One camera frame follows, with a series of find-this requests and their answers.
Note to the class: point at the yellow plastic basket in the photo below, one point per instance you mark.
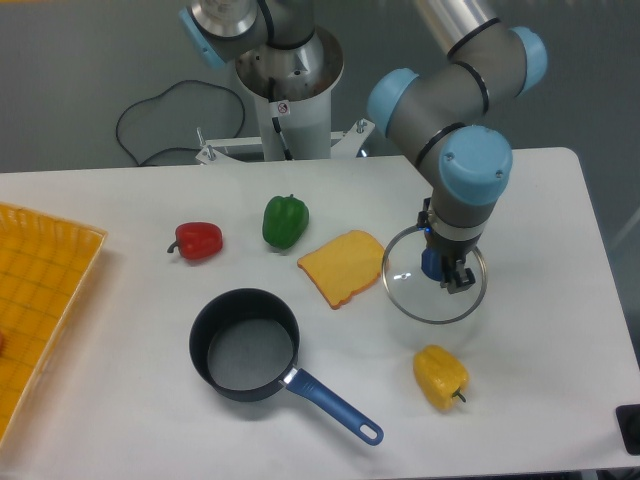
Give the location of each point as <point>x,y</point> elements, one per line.
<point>45,263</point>

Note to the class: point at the yellow bell pepper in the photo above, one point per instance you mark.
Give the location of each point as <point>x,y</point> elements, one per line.
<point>442,378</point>

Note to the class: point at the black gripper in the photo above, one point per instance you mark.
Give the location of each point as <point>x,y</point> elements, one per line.
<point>447,256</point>

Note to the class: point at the green bell pepper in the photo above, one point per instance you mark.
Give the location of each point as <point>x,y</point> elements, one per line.
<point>285,219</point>

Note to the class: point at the toy toast slice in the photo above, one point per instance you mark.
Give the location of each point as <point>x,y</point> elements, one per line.
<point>344,267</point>

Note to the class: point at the glass lid blue knob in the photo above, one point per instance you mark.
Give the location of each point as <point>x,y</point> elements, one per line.
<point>418,294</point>

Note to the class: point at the black saucepan blue handle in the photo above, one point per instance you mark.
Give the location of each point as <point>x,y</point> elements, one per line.
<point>245,345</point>

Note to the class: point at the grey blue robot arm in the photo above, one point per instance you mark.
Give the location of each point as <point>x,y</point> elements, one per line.
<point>433,121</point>

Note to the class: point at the red bell pepper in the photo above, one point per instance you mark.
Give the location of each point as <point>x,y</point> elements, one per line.
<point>197,240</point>

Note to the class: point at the black device at table edge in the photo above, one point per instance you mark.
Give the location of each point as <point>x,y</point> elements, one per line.
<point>628,418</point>

